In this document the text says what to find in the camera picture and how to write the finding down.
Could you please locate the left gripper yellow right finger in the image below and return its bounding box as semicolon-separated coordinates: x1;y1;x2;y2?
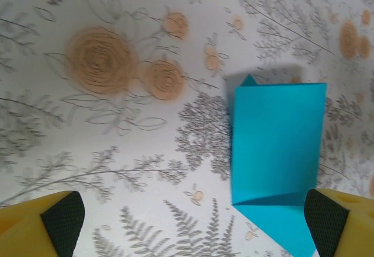
303;188;374;257

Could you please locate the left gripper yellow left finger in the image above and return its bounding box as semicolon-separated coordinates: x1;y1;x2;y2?
0;190;86;257

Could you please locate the blue rectangular cloth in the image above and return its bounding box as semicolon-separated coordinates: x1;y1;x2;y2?
230;74;327;257

